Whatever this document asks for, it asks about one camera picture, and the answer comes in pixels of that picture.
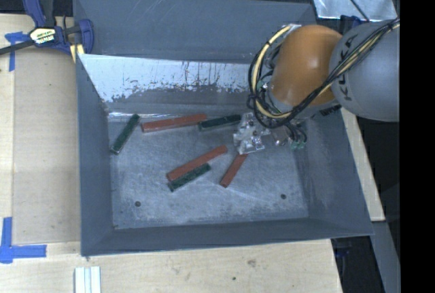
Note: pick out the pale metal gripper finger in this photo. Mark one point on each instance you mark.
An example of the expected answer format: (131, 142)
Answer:
(247, 124)
(251, 145)

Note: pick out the dark green flat block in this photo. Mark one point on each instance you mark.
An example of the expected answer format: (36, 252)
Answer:
(219, 122)
(125, 134)
(189, 177)

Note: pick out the red-brown flat block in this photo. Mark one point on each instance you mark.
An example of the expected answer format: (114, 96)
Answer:
(197, 163)
(234, 170)
(173, 123)

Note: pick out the grey metal bin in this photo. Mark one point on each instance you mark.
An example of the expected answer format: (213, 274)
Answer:
(210, 203)

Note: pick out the pale wood flat board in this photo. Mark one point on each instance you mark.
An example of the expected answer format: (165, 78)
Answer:
(44, 149)

